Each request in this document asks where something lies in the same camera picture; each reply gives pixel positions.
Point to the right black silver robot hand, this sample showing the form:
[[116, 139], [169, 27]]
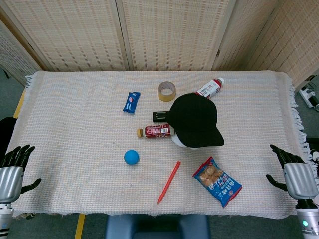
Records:
[[300, 180]]

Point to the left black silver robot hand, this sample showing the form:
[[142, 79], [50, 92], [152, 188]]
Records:
[[10, 181]]

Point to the black baseball cap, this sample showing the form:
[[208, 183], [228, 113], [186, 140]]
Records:
[[195, 119]]

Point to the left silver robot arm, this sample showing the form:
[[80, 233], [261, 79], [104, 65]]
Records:
[[5, 219]]

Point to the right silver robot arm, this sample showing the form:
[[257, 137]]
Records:
[[307, 220]]

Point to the blue biscuit bag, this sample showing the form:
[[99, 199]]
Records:
[[216, 185]]

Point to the small blue cookie packet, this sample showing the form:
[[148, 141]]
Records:
[[130, 102]]

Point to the beige woven tablecloth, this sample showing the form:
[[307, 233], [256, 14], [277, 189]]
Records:
[[74, 139]]

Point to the yellow floor tape strip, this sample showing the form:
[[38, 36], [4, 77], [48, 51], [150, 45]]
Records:
[[79, 226], [19, 104]]

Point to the blue ball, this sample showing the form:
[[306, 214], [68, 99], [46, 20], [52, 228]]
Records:
[[131, 157]]

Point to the woven folding screen panel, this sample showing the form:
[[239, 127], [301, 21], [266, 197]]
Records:
[[74, 35], [12, 54], [294, 44], [174, 35], [239, 39]]

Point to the white red drink bottle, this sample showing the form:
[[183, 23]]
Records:
[[210, 87]]

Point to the red plastic stick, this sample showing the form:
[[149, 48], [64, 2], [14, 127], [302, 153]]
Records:
[[169, 182]]

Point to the brown coffee bottle yellow cap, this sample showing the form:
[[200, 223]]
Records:
[[155, 131]]

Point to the black rectangular flat device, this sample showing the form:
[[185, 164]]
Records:
[[160, 117]]

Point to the yellow packing tape roll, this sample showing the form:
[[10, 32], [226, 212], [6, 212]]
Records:
[[166, 90]]

